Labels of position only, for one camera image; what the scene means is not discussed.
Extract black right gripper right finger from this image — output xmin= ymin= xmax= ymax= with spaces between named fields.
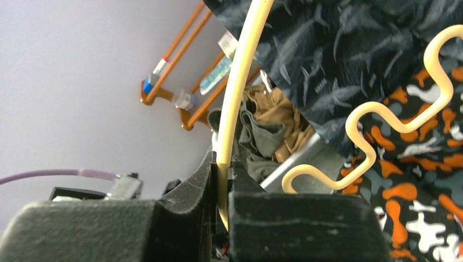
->
xmin=228 ymin=162 xmax=391 ymax=261

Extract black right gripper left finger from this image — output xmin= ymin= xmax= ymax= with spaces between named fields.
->
xmin=1 ymin=152 xmax=216 ymax=261

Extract olive green shorts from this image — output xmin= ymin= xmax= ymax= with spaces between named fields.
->
xmin=206 ymin=99 xmax=287 ymax=183

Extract tan khaki shorts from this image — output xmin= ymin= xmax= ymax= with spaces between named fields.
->
xmin=243 ymin=84 xmax=315 ymax=163

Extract orange camo shorts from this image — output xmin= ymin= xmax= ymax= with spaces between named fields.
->
xmin=341 ymin=64 xmax=462 ymax=261

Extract cream yellow hanger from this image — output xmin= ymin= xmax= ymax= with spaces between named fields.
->
xmin=216 ymin=1 xmax=462 ymax=230

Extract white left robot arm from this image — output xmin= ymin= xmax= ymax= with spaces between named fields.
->
xmin=49 ymin=187 xmax=106 ymax=201

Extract dark patterned shorts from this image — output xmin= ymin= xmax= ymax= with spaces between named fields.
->
xmin=202 ymin=0 xmax=463 ymax=158

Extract white plastic laundry basket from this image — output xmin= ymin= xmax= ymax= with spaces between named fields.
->
xmin=260 ymin=134 xmax=346 ymax=194

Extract clear plastic cup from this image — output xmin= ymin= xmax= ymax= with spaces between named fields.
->
xmin=172 ymin=90 xmax=196 ymax=111

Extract orange wooden shelf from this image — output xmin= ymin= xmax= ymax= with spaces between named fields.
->
xmin=140 ymin=0 xmax=263 ymax=132

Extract blue box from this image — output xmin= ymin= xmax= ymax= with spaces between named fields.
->
xmin=142 ymin=74 xmax=159 ymax=94

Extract blue blister pack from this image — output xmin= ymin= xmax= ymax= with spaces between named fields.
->
xmin=199 ymin=55 xmax=232 ymax=95

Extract white medicine box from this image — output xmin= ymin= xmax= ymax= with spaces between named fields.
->
xmin=218 ymin=31 xmax=238 ymax=61

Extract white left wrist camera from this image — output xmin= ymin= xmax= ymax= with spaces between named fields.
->
xmin=104 ymin=174 xmax=143 ymax=201

